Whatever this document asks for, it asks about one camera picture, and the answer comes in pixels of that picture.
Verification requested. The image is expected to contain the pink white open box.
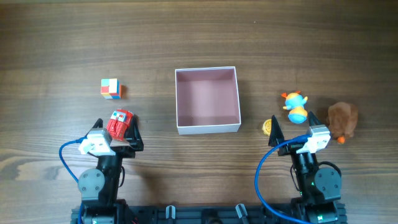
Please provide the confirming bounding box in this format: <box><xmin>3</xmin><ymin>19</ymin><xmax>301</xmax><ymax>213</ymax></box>
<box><xmin>175</xmin><ymin>67</ymin><xmax>241</xmax><ymax>135</ymax></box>

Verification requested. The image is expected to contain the right blue cable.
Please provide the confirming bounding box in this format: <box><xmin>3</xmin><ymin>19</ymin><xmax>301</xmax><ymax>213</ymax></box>
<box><xmin>254</xmin><ymin>134</ymin><xmax>312</xmax><ymax>224</ymax></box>

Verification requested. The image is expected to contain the orange blue duck toy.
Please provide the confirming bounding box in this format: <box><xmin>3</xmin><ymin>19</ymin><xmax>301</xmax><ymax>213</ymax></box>
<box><xmin>281</xmin><ymin>91</ymin><xmax>308</xmax><ymax>124</ymax></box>

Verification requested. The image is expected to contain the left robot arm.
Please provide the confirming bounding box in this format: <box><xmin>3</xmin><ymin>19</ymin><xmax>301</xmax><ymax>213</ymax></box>
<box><xmin>70</xmin><ymin>115</ymin><xmax>144</xmax><ymax>224</ymax></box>

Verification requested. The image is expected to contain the brown plush toy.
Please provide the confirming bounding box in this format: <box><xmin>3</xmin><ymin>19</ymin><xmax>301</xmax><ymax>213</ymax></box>
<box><xmin>326</xmin><ymin>101</ymin><xmax>359</xmax><ymax>144</ymax></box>

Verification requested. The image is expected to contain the yellow round toy wheel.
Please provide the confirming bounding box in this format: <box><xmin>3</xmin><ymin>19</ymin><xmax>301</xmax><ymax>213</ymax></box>
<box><xmin>262</xmin><ymin>119</ymin><xmax>272</xmax><ymax>136</ymax></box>

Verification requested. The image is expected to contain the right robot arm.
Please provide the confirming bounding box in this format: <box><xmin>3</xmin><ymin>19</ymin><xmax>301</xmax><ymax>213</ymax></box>
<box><xmin>269</xmin><ymin>112</ymin><xmax>348</xmax><ymax>223</ymax></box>

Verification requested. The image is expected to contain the multicolour puzzle cube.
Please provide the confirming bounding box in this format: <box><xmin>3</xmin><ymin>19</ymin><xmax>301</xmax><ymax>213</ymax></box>
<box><xmin>101</xmin><ymin>78</ymin><xmax>121</xmax><ymax>100</ymax></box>

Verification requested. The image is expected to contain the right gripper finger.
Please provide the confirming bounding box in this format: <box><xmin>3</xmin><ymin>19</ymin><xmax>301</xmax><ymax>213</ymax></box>
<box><xmin>308</xmin><ymin>111</ymin><xmax>321</xmax><ymax>126</ymax></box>
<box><xmin>268</xmin><ymin>115</ymin><xmax>285</xmax><ymax>147</ymax></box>

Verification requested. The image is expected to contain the red toy car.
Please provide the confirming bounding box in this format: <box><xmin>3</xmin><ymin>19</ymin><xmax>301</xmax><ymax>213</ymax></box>
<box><xmin>106</xmin><ymin>109</ymin><xmax>134</xmax><ymax>141</ymax></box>

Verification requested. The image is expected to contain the left blue cable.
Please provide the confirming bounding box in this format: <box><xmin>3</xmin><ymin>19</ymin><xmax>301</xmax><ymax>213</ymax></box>
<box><xmin>58</xmin><ymin>136</ymin><xmax>88</xmax><ymax>184</ymax></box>

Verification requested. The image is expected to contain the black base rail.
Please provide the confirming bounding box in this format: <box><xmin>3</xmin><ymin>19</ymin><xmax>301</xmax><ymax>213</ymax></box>
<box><xmin>70</xmin><ymin>203</ymin><xmax>346</xmax><ymax>224</ymax></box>

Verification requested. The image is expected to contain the blue cable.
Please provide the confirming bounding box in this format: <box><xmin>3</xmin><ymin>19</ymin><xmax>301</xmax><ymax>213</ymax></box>
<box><xmin>58</xmin><ymin>136</ymin><xmax>88</xmax><ymax>184</ymax></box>
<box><xmin>254</xmin><ymin>134</ymin><xmax>312</xmax><ymax>224</ymax></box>

